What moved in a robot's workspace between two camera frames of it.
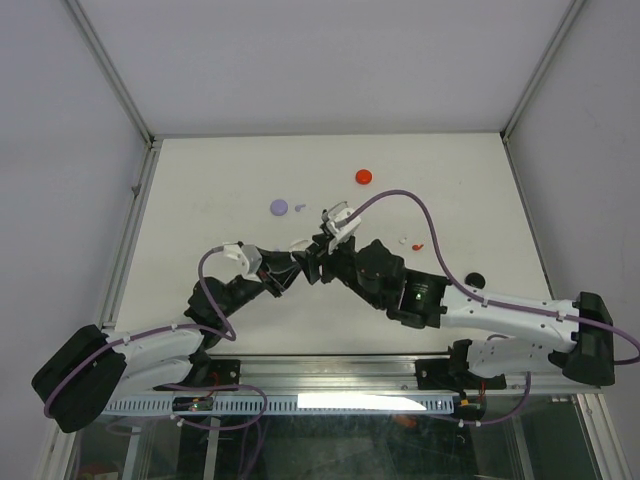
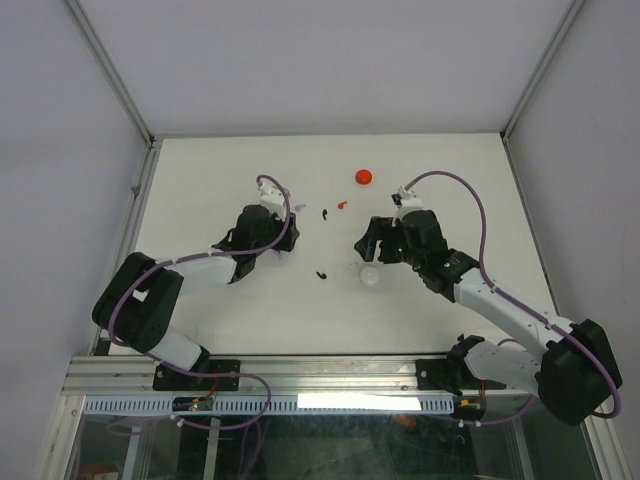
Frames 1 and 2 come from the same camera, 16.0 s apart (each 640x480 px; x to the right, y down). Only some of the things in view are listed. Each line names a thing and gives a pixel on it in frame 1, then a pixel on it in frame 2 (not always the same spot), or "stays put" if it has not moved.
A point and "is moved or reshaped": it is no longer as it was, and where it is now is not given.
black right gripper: (310, 262) to (378, 228)
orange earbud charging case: (363, 176) stays put
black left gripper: (283, 269) to (287, 243)
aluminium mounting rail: (383, 374) stays put
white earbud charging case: (300, 246) is moved or reshaped
